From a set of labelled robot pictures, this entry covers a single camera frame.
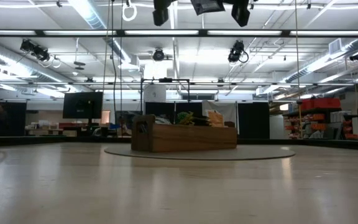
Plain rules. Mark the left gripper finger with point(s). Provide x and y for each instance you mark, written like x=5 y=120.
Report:
x=161 y=14
x=241 y=12

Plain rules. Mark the white orange Tazo tea packet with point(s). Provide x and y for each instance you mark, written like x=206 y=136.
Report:
x=215 y=119

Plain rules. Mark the wooden tea organizer box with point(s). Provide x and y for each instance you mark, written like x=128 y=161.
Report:
x=191 y=138

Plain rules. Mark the black overhead light bar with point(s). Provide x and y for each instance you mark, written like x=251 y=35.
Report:
x=202 y=32

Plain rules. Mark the distant overhead light bar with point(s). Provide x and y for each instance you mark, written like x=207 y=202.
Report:
x=259 y=84

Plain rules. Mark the black partition panel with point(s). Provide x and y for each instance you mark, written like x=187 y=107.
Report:
x=11 y=118
x=253 y=121
x=172 y=109

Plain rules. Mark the white hanging cloth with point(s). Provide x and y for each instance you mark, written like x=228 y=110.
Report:
x=219 y=107

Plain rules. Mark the black monitor on stand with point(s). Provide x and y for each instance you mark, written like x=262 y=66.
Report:
x=82 y=105

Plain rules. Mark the red bin shelf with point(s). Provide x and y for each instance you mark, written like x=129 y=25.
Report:
x=322 y=102

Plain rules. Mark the black ceiling speaker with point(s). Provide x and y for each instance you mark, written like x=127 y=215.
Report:
x=356 y=56

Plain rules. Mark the yellow pole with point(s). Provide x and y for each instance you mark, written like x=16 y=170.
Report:
x=300 y=121

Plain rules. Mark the round beige mat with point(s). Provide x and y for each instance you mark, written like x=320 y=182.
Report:
x=259 y=153

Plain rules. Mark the low cluttered bench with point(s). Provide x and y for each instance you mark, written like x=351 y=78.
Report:
x=45 y=126

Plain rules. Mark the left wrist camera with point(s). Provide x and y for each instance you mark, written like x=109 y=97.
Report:
x=208 y=6

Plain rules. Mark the black ceiling-mounted camera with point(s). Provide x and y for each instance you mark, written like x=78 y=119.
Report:
x=158 y=55
x=236 y=51
x=34 y=49

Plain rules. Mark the black tubular stand frame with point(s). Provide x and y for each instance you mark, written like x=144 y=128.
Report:
x=165 y=80

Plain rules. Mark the black aluminium table frame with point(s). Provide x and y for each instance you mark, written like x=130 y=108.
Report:
x=253 y=141

